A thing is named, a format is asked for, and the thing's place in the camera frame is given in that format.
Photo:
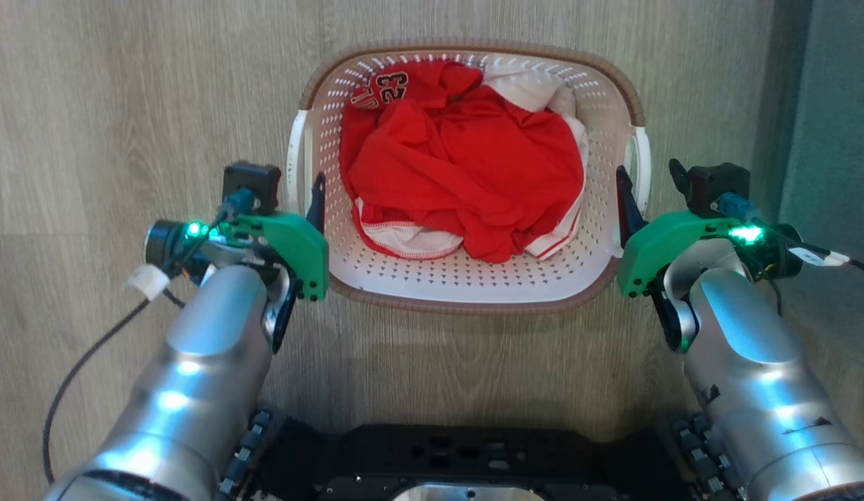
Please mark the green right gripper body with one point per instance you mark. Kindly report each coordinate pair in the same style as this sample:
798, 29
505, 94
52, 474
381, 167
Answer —
654, 247

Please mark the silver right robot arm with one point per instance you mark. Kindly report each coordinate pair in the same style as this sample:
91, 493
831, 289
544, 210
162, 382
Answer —
759, 376

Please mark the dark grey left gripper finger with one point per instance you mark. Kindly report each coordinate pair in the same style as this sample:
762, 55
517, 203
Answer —
317, 205

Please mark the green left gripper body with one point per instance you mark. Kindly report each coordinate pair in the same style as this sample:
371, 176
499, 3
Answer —
299, 247

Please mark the white garment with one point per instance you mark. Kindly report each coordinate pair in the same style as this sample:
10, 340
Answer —
529, 87

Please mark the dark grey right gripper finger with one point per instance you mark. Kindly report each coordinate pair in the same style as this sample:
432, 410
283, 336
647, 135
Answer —
628, 209

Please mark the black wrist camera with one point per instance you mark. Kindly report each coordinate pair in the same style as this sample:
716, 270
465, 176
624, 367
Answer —
713, 182
252, 177

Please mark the grey fabric sofa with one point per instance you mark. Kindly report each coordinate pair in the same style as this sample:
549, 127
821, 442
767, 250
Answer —
839, 139

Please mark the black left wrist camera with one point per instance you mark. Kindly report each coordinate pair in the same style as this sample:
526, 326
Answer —
252, 177

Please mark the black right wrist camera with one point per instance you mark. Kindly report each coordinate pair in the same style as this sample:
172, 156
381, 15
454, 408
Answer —
713, 182

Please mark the white laundry basket brown rim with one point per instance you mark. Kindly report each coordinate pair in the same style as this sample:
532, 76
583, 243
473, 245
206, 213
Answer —
459, 282

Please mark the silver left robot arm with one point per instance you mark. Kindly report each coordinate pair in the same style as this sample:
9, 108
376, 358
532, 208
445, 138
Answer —
195, 369

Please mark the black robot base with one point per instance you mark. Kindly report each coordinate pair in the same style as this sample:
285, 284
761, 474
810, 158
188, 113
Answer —
459, 459

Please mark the red sports jersey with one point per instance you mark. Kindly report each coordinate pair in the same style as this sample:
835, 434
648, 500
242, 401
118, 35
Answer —
466, 160

